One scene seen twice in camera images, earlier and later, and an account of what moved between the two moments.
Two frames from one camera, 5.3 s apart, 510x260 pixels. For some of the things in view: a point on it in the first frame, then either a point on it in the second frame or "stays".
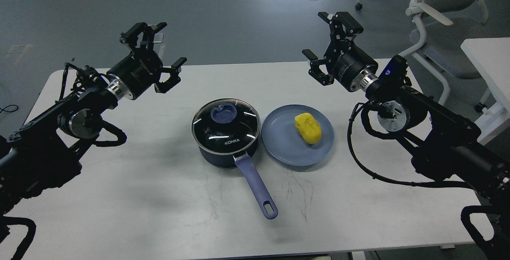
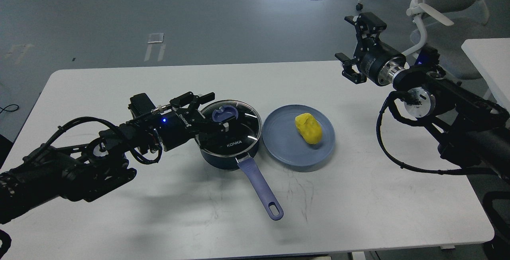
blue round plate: x=283 y=141 stays
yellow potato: x=308 y=127 stays
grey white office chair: x=443 y=2 stays
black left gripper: x=142 y=70 → x=177 y=125
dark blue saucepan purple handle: x=250 y=167 stays
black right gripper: x=351 y=66 → x=378 y=63
